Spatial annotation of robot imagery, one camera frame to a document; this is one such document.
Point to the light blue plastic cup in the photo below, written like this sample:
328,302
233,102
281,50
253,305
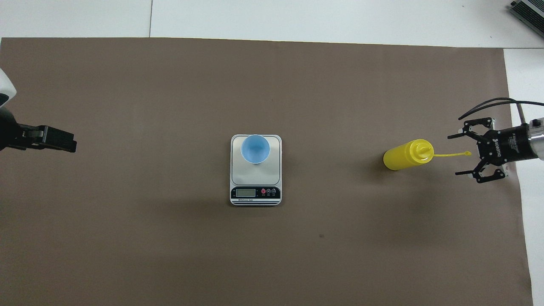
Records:
255,148

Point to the brown paper table mat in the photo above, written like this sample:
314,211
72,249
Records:
297,255

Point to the yellow squeeze bottle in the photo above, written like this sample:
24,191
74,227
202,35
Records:
401,157

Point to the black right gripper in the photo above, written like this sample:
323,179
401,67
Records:
505,144

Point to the grey metal device box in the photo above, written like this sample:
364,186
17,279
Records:
531,12

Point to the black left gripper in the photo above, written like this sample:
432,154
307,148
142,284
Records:
8,131

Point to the silver digital kitchen scale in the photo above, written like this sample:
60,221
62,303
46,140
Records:
272,172

